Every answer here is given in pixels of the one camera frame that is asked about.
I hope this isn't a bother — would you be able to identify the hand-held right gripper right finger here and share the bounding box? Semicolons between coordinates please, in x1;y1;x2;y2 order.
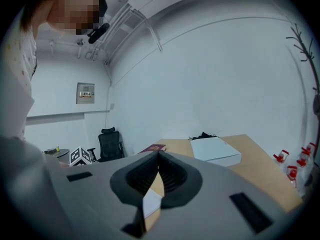
158;149;204;209

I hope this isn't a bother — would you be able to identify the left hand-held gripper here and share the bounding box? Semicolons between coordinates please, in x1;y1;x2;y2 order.
68;146;93;167

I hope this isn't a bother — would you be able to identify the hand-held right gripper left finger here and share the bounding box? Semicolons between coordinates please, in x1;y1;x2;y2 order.
109;150;160;207

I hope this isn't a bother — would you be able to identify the dark red book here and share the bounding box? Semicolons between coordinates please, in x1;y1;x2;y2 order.
138;143;167;155

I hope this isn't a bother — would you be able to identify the small round grey table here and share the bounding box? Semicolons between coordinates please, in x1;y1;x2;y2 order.
42;148;71;164

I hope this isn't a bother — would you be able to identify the white notebook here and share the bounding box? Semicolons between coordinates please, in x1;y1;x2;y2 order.
142;188;163;219

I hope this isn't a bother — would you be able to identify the black office chair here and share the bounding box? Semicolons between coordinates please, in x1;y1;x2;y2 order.
86;126;125;163

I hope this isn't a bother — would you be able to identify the white flat box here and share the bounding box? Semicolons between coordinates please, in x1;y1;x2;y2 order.
190;136;243;168

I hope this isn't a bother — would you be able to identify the red capped water bottle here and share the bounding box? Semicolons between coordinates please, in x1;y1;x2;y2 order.
306;141;317;157
296;146;311;168
286;165;299;189
272;149;290;169

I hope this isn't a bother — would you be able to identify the dark coat rack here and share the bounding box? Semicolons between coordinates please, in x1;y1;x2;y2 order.
285;23;320;125

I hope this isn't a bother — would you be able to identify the black cable bundle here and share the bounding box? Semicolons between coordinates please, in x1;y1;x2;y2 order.
188;131;220;141

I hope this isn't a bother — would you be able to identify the grey wall panel box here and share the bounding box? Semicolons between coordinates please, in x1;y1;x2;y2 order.
75;82;96;105

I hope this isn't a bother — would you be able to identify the black head-worn camera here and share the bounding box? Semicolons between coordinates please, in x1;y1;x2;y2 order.
87;22;111;45

